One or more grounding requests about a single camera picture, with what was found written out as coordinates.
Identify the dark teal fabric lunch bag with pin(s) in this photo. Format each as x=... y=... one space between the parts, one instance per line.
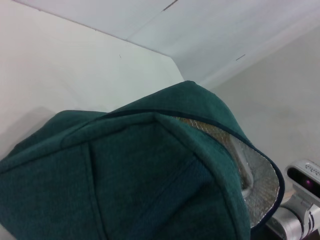
x=125 y=175

